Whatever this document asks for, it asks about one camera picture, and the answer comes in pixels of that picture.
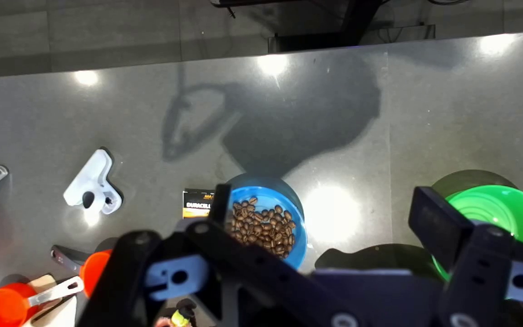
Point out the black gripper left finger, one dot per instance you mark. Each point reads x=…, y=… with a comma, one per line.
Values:
x=241, y=286

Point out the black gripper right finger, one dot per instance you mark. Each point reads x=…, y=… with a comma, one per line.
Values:
x=486, y=263

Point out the small black yellow card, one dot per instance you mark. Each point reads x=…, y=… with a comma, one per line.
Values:
x=197, y=203

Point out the green plastic bowl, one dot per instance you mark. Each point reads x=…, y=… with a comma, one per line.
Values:
x=493, y=205

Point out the blue bowl of coffee beans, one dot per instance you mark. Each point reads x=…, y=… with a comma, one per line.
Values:
x=268, y=219

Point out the orange measuring cup middle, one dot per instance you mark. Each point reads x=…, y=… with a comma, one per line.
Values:
x=90, y=268

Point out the orange measuring cup front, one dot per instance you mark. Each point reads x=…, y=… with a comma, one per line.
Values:
x=15, y=306

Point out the white plastic bracket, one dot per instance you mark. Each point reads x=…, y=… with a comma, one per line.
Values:
x=92, y=188

